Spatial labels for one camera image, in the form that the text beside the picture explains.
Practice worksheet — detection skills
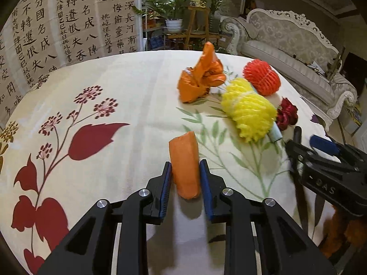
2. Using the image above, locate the wooden plant stand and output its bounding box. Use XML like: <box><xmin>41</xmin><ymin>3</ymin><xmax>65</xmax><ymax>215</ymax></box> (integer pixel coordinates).
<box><xmin>165</xmin><ymin>6</ymin><xmax>220</xmax><ymax>50</ymax></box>

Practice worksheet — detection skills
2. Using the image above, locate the white potted green plant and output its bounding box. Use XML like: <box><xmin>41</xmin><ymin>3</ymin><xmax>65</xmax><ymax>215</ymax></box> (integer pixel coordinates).
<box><xmin>133</xmin><ymin>0</ymin><xmax>189</xmax><ymax>34</ymax></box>

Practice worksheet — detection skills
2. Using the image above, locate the calligraphy wall scroll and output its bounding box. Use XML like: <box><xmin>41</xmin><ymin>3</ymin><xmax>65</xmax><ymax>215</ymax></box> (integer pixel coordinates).
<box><xmin>1</xmin><ymin>0</ymin><xmax>142</xmax><ymax>125</ymax></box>

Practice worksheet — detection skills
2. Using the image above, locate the light blue tube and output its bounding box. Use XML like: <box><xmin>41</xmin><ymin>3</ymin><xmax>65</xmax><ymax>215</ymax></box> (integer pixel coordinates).
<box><xmin>267</xmin><ymin>122</ymin><xmax>282</xmax><ymax>143</ymax></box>

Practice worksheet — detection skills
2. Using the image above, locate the black cylindrical tube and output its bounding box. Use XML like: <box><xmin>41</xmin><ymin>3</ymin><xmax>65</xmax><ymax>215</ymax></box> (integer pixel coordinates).
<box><xmin>289</xmin><ymin>125</ymin><xmax>309</xmax><ymax>232</ymax></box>

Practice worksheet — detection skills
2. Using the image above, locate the ornate white sofa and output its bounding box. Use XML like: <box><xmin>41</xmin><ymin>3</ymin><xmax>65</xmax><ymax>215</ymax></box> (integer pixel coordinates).
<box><xmin>220</xmin><ymin>9</ymin><xmax>357</xmax><ymax>129</ymax></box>

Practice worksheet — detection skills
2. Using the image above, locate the floral cream tablecloth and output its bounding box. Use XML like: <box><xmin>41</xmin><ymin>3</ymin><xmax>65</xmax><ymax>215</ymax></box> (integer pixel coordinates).
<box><xmin>0</xmin><ymin>49</ymin><xmax>339</xmax><ymax>275</ymax></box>

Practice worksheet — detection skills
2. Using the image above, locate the orange plastic bag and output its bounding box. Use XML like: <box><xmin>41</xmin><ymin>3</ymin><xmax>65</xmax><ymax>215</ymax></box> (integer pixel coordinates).
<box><xmin>177</xmin><ymin>42</ymin><xmax>226</xmax><ymax>103</ymax></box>

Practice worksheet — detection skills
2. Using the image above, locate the yellow foam fruit net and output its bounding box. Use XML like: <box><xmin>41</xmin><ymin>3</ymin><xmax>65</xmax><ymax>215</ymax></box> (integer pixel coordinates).
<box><xmin>221</xmin><ymin>78</ymin><xmax>278</xmax><ymax>143</ymax></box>

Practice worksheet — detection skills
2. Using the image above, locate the orange foam roll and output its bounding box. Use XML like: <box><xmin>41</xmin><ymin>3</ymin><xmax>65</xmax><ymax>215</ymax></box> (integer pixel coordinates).
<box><xmin>169</xmin><ymin>131</ymin><xmax>201</xmax><ymax>200</ymax></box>

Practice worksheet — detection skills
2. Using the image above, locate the ornate white armchair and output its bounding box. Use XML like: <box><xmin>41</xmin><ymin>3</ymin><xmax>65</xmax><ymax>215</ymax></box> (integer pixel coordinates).
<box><xmin>215</xmin><ymin>0</ymin><xmax>246</xmax><ymax>23</ymax></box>

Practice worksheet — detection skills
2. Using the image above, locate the dark red wrapper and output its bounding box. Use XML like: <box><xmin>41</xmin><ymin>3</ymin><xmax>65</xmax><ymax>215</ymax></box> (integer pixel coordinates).
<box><xmin>276</xmin><ymin>98</ymin><xmax>298</xmax><ymax>131</ymax></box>

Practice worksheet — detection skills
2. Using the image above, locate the black television screen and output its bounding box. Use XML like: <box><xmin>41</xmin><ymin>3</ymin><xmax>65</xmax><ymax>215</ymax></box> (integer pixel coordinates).
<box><xmin>342</xmin><ymin>52</ymin><xmax>367</xmax><ymax>96</ymax></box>

